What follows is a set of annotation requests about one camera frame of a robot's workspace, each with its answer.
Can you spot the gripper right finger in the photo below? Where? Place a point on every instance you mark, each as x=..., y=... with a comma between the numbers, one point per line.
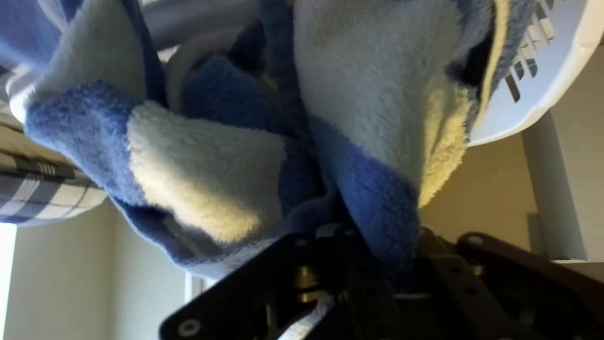
x=495, y=293

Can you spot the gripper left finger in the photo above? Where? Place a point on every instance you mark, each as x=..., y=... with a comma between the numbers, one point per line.
x=264, y=283

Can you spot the blue plaid bed sheet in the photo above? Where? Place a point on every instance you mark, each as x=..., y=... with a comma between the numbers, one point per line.
x=37, y=184

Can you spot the white plastic laundry basket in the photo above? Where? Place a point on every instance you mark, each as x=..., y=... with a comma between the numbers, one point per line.
x=542, y=71

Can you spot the white and blue towel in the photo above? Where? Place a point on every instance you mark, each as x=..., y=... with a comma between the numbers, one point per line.
x=236, y=141

